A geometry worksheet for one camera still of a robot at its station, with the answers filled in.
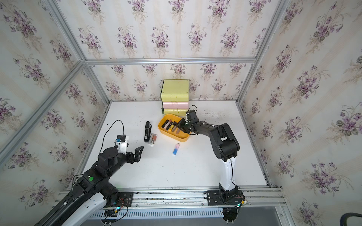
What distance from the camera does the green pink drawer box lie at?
3.20 feet

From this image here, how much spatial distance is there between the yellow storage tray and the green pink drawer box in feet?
0.10

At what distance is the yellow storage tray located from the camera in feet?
3.11
